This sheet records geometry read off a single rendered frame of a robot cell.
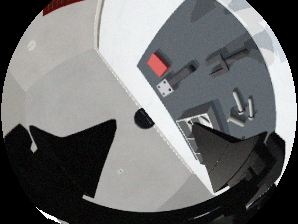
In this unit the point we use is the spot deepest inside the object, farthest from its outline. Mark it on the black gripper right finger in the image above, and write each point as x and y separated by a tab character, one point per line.
222	154

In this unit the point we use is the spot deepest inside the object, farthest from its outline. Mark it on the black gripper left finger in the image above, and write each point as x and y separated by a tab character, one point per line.
81	155

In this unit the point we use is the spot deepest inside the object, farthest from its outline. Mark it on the red square block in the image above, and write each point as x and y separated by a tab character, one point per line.
158	64

